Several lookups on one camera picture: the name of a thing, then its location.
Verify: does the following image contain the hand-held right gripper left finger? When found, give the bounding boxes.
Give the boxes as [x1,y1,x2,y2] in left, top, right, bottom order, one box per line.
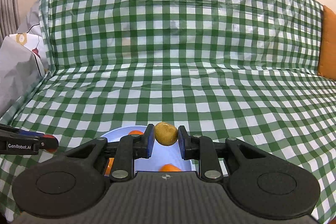
[66,124,155,182]

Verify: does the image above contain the yellow-green round fruit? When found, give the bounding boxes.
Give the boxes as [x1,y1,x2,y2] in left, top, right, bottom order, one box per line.
[154,122,178,146]

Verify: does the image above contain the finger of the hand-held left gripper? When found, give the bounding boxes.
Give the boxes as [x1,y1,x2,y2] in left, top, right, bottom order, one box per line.
[37,138,48,153]
[0,124,46,138]

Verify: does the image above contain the light blue plate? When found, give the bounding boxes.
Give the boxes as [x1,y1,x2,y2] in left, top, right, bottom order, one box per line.
[101,126,200,177]

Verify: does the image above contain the white paper bag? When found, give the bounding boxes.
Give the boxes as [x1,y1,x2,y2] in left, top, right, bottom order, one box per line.
[0,5,50,119]

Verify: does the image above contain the green white checked cloth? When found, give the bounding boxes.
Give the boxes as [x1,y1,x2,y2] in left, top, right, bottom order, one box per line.
[0,0,336,219]

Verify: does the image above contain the orange cushion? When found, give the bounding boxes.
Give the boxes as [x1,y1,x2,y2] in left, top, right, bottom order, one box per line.
[317,5,336,80]

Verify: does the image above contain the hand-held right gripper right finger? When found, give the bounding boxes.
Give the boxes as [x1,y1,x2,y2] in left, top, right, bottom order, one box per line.
[178,125,265,182]

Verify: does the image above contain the red tomato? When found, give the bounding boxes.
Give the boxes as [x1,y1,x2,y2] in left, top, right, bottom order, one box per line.
[43,135,59,153]

